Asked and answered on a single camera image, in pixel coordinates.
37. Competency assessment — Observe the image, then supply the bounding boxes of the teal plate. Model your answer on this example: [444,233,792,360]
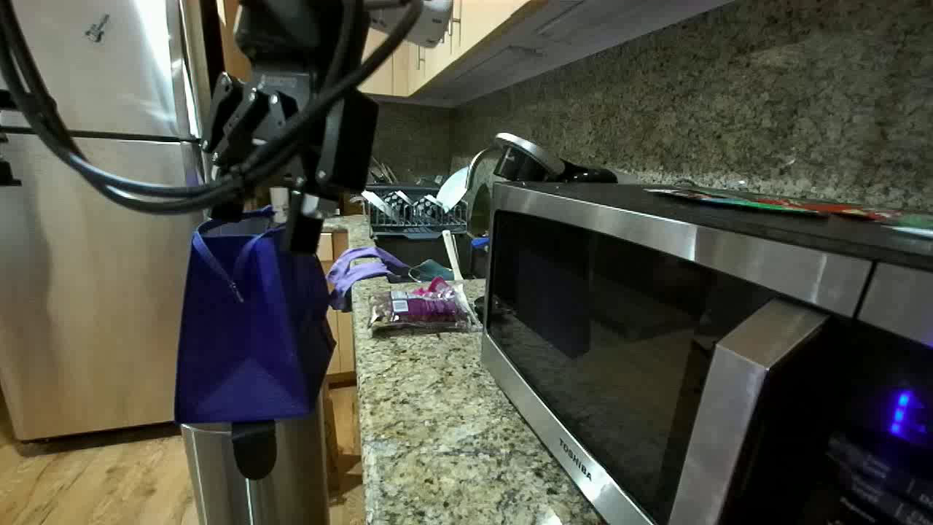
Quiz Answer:
[411,257,457,282]

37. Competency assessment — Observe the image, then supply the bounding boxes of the light wood upper cabinets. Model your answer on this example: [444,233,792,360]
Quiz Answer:
[356,0,739,109]

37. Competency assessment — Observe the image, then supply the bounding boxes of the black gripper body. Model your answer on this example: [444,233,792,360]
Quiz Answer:
[200,67,328,195]

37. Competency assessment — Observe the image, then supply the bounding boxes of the blue fabric tote bag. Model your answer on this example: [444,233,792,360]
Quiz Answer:
[171,203,337,424]

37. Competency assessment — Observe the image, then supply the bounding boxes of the wire dish rack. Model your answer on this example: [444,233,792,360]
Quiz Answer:
[360,182,460,241]

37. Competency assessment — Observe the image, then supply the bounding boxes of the stainless steel refrigerator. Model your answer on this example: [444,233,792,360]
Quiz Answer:
[0,0,242,446]

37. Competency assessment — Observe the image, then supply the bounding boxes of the colourful papers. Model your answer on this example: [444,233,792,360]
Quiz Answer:
[645,182,933,236]

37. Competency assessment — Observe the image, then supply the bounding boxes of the purple rubber glove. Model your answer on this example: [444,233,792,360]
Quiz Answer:
[325,241,411,314]

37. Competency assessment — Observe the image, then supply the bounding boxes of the stainless steel trash can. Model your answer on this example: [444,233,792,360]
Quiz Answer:
[177,388,331,525]

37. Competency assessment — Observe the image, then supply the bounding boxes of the stainless steel microwave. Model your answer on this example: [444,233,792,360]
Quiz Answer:
[477,177,933,525]

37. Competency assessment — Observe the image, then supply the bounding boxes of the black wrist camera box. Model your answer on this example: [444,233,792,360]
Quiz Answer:
[314,86,381,198]

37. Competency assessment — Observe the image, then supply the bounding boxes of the light wood lower cabinet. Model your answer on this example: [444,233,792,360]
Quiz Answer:
[314,225,359,385]

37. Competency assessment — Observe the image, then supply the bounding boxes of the black drain tray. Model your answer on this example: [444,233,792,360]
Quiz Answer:
[374,229,490,282]

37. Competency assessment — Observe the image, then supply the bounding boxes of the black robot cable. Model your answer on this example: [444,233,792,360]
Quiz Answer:
[0,0,425,217]

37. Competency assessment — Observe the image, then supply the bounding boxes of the white plate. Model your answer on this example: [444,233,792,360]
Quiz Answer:
[435,163,474,216]

